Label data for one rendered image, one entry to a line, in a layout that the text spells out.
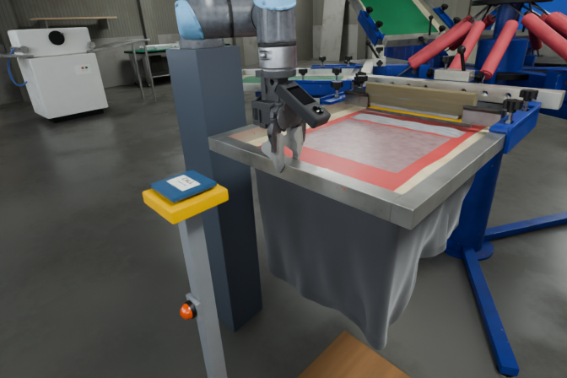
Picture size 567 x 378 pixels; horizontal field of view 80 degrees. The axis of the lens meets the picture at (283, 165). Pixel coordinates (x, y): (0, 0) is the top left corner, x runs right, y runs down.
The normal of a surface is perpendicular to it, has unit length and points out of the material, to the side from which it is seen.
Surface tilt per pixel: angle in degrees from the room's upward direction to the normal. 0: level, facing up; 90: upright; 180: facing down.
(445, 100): 90
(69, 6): 90
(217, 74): 90
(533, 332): 0
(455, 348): 0
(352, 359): 0
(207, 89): 90
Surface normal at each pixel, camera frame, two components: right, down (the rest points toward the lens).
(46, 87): 0.74, 0.23
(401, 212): -0.71, 0.30
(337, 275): -0.37, 0.47
